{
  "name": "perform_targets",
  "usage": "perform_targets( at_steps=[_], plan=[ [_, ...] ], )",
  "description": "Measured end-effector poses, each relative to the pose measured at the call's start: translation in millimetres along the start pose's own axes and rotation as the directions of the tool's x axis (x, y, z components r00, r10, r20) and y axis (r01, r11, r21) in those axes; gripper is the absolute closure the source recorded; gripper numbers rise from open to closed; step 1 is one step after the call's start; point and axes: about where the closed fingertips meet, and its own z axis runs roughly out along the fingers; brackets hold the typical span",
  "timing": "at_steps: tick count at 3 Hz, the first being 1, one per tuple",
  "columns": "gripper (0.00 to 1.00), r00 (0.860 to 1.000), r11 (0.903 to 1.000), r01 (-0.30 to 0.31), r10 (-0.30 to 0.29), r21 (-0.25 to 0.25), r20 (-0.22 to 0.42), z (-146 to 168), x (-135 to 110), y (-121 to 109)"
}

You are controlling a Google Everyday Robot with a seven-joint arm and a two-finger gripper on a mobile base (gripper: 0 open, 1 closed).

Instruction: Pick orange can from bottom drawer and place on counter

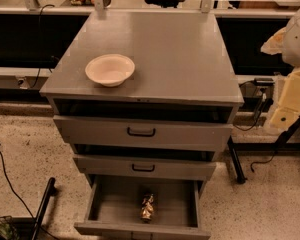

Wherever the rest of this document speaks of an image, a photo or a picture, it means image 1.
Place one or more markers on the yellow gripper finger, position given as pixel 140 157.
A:
pixel 288 107
pixel 274 45

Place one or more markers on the orange soda can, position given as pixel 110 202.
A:
pixel 147 208

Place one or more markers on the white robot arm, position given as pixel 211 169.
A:
pixel 286 42

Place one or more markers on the grey drawer cabinet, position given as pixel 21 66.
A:
pixel 182 73

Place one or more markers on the grey middle drawer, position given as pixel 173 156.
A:
pixel 144 167

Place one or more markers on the grey open bottom drawer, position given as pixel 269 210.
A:
pixel 114 207

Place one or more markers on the grey top drawer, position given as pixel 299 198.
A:
pixel 143 133

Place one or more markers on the black table leg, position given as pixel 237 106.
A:
pixel 241 179

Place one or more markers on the white paper bowl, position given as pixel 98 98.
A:
pixel 110 70

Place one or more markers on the black stand leg left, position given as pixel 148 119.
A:
pixel 50 191

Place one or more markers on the wire basket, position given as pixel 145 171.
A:
pixel 7 229

